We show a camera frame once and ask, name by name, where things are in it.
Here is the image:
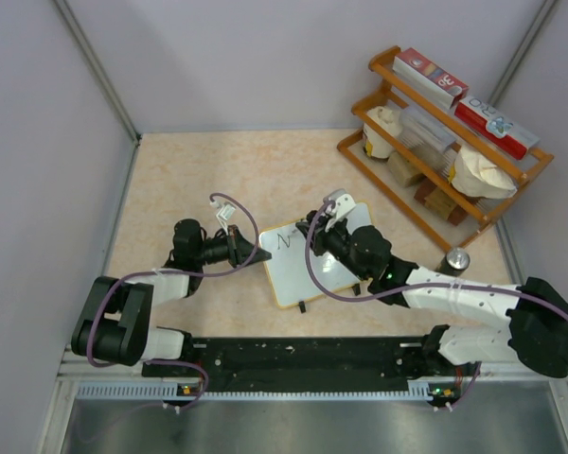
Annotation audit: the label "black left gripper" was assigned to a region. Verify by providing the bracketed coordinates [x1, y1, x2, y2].
[194, 224, 271, 270]

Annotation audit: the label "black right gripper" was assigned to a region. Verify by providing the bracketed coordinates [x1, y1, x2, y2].
[298, 215, 370, 282]

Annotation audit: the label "white board yellow frame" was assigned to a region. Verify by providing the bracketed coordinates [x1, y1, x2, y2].
[259, 221, 361, 308]

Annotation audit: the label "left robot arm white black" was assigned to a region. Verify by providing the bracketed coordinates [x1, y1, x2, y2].
[71, 218, 272, 375]

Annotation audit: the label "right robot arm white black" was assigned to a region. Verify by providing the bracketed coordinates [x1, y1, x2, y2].
[295, 211, 568, 378]

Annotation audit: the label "tan block on shelf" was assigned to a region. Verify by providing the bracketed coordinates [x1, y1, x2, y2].
[386, 151, 424, 188]

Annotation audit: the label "cream paper cup left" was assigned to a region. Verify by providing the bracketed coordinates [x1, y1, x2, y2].
[362, 105, 403, 161]

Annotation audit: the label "brown red blocks on shelf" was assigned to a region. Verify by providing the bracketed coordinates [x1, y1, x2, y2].
[414, 179, 468, 226]

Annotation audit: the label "wooden two tier shelf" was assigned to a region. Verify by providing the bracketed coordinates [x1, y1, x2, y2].
[337, 46, 554, 251]

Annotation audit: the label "grey clear plastic box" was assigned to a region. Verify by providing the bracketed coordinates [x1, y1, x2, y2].
[399, 106, 455, 172]

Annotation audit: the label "red toothpaste box upper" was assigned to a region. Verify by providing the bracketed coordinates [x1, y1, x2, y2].
[392, 47, 469, 111]

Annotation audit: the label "red toothpaste box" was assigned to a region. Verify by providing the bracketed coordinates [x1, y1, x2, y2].
[454, 96, 540, 160]
[392, 47, 469, 111]

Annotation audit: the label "red toothpaste box lower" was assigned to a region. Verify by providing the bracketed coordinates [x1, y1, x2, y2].
[454, 96, 540, 160]

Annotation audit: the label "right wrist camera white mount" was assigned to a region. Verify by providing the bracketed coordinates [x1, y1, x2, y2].
[323, 188, 356, 232]

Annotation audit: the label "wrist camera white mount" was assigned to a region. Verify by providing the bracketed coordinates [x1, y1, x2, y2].
[323, 188, 356, 232]
[210, 201, 236, 234]

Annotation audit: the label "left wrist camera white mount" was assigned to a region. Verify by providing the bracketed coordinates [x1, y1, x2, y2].
[210, 201, 236, 234]

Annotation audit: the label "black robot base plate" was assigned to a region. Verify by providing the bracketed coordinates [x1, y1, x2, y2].
[141, 336, 455, 393]

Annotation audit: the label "grey slotted cable duct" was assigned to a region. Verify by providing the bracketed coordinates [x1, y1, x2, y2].
[75, 377, 460, 403]

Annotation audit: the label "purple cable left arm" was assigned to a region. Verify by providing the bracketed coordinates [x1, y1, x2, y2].
[85, 191, 261, 369]

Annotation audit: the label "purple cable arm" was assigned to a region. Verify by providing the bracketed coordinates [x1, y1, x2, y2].
[85, 191, 261, 369]
[304, 199, 568, 370]

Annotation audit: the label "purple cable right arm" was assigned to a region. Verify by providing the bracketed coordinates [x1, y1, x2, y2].
[304, 199, 568, 370]

